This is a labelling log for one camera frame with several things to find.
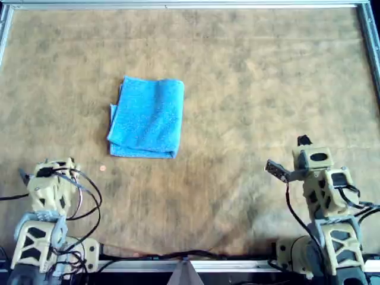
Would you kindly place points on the tan right robot arm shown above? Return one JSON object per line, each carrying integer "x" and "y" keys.
{"x": 341, "y": 246}

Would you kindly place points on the small copper coin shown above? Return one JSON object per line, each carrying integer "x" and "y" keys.
{"x": 102, "y": 168}

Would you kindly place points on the gray camera bracket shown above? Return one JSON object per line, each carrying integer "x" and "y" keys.
{"x": 298, "y": 173}

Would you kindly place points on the tan left robot arm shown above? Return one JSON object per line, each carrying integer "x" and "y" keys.
{"x": 32, "y": 243}

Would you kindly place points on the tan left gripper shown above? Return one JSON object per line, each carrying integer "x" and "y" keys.
{"x": 50, "y": 193}

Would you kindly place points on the aluminium frame rail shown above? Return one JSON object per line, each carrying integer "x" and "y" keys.
{"x": 178, "y": 3}
{"x": 369, "y": 44}
{"x": 237, "y": 265}
{"x": 4, "y": 29}

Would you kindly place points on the brown felt table mat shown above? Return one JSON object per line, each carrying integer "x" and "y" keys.
{"x": 237, "y": 89}

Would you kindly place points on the blue microfiber cloth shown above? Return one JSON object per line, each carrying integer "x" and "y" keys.
{"x": 148, "y": 115}

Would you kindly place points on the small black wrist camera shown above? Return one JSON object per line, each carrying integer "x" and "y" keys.
{"x": 45, "y": 172}

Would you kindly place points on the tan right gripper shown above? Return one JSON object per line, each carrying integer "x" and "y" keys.
{"x": 323, "y": 202}

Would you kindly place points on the gray camera mount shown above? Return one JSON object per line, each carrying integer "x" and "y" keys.
{"x": 185, "y": 274}

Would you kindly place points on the bare camera circuit board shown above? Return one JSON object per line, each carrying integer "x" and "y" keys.
{"x": 277, "y": 170}

